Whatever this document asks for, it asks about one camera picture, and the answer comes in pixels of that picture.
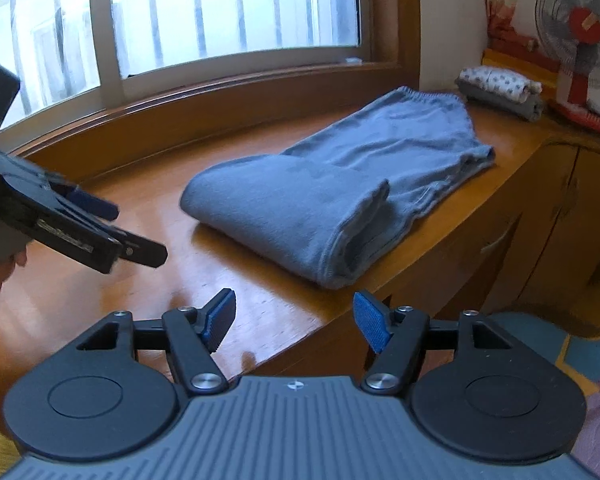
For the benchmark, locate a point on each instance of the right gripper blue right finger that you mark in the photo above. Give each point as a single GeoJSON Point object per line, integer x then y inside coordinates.
{"type": "Point", "coordinates": [397, 338]}

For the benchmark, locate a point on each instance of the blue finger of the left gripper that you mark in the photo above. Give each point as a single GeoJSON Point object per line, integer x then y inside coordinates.
{"type": "Point", "coordinates": [137, 249]}
{"type": "Point", "coordinates": [88, 202]}

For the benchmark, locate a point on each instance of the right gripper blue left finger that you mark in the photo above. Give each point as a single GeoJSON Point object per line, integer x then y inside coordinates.
{"type": "Point", "coordinates": [193, 335]}

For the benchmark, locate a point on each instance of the grey-blue sweatpants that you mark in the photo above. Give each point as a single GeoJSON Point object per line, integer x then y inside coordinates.
{"type": "Point", "coordinates": [332, 204]}

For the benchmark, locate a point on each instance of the window with metal bars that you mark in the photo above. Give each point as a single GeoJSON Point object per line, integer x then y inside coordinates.
{"type": "Point", "coordinates": [76, 59]}

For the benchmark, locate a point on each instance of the coloured foam floor mat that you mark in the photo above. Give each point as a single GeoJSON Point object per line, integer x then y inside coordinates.
{"type": "Point", "coordinates": [578, 357]}

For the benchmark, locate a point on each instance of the white grey patterned folded cloth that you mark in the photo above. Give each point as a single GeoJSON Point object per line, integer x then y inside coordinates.
{"type": "Point", "coordinates": [504, 89]}

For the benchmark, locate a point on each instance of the white window latch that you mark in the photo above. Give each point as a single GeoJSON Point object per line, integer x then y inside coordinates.
{"type": "Point", "coordinates": [353, 60]}

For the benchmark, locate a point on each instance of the red white electric fan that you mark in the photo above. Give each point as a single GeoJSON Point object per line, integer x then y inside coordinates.
{"type": "Point", "coordinates": [569, 32]}

